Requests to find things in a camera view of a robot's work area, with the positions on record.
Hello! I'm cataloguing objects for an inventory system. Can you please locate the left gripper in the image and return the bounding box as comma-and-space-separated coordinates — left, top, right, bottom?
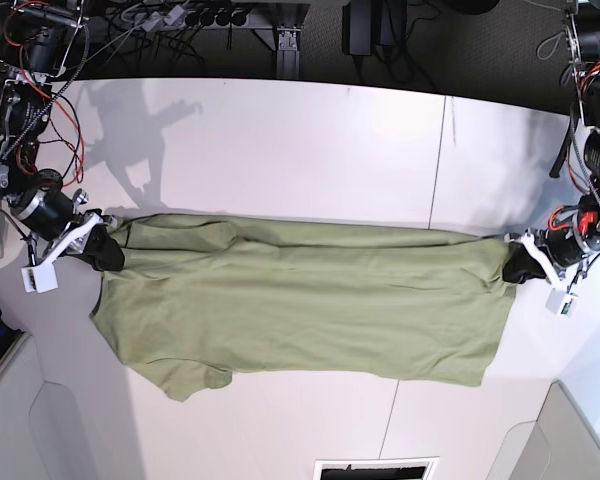
502, 219, 600, 293

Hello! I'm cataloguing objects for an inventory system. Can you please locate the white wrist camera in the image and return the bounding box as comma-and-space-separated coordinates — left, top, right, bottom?
21, 264, 58, 293
545, 289, 579, 317

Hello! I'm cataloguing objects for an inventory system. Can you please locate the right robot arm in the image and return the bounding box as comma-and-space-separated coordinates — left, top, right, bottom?
0, 1, 125, 272

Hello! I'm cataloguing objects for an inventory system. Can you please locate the aluminium table frame post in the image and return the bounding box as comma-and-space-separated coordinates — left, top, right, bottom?
253, 27, 300, 81

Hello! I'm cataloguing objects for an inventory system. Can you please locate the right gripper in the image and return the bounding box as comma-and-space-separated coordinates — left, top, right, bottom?
10, 188, 125, 272

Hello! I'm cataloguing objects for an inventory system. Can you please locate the black box under table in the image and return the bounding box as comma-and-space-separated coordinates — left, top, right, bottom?
342, 0, 407, 56

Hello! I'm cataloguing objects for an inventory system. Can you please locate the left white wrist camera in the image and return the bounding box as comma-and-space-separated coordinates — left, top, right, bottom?
545, 289, 579, 317

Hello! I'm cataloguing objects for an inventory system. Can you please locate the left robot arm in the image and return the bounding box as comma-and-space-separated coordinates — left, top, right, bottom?
502, 1, 600, 288

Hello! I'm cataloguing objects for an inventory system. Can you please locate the olive green t-shirt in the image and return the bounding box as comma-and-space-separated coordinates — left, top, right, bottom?
91, 214, 515, 401

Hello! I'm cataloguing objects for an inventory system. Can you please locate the white vent box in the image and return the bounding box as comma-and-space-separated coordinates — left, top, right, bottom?
313, 457, 439, 480

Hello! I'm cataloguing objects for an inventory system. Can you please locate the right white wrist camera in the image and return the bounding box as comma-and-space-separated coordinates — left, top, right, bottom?
21, 264, 58, 293

